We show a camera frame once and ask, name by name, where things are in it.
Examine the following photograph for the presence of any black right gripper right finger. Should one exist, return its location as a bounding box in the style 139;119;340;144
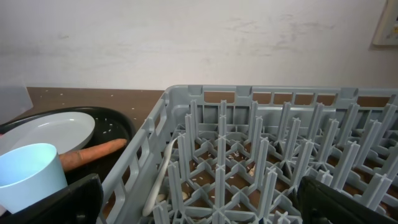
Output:
297;176;397;224

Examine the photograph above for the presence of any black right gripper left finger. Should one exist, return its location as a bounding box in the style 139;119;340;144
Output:
1;174;104;224

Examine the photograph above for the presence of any light blue plastic cup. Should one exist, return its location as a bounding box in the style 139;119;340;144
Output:
1;143;67;213

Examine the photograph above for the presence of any black round tray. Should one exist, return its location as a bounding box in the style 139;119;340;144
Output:
1;106;136;184

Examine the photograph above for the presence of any grey round plate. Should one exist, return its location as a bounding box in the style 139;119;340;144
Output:
1;112;95;154

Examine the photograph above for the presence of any grey dishwasher rack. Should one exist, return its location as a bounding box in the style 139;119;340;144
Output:
97;85;397;223

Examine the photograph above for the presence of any orange carrot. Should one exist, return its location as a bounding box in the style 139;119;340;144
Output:
59;139;127;172

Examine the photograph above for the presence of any white plastic spoon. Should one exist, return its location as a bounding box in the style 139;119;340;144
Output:
142;138;178;217

